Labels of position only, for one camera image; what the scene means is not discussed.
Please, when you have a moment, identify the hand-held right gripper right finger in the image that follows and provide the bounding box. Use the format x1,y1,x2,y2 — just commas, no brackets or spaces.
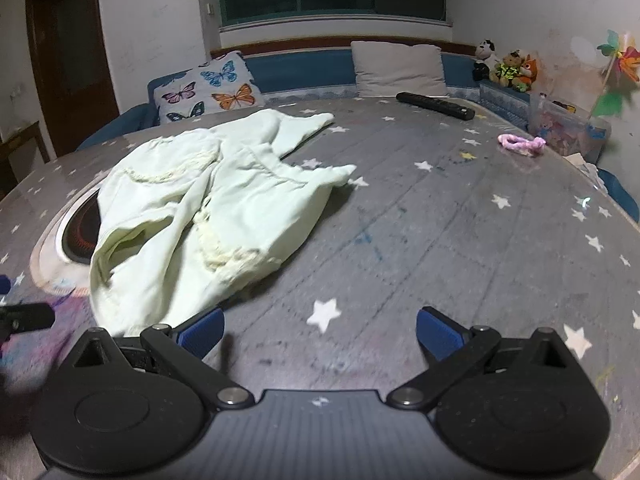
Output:
386,306,583,410

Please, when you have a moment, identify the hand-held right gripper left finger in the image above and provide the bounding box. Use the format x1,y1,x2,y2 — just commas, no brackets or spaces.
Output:
60,306,256,411

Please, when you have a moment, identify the light green shirt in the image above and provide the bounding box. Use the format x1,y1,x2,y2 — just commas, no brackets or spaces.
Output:
89,108,357,337

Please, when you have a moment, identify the grey star-print tablecloth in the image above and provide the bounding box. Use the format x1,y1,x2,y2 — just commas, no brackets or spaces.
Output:
0,95,640,480

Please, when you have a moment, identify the round table heater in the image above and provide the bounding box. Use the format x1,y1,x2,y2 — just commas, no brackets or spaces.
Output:
30,180,108,296

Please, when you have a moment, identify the wooden side table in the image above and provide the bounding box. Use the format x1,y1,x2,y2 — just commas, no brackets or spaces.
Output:
0,121,51,201

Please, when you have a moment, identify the pink hair scrunchie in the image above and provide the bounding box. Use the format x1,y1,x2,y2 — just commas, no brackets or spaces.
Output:
497,133,547,157

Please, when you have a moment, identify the white crumpled cloth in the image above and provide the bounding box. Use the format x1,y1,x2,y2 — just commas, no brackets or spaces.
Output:
570,152,608,193

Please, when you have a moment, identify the black remote control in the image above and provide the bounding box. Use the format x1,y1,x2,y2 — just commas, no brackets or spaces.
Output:
396,91,476,121

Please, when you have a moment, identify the dark wooden door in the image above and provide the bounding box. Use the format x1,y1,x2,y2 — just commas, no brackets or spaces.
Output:
25,0,120,158

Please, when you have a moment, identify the clear plastic toy box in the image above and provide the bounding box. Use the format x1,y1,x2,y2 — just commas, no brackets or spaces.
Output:
530,91,612,157

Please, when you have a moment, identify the butterfly print pillow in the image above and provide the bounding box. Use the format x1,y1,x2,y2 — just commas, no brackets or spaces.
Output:
154,51,265,125

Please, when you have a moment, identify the beige pillow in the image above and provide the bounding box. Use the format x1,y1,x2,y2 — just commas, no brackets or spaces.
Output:
350,40,449,98

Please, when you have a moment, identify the brown plush bear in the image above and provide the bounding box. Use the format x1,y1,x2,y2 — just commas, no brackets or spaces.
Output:
492,51,526,88

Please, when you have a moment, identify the blue sofa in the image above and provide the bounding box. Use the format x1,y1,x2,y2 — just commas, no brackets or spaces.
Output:
75,47,531,151

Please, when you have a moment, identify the orange plush fox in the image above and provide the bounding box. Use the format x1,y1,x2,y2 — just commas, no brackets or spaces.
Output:
517,54,541,92

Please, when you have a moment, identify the black and white plush panda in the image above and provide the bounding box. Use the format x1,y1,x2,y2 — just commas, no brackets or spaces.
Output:
472,39,497,81

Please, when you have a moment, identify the colourful pinwheel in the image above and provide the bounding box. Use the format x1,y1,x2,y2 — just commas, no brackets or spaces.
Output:
587,30,640,118

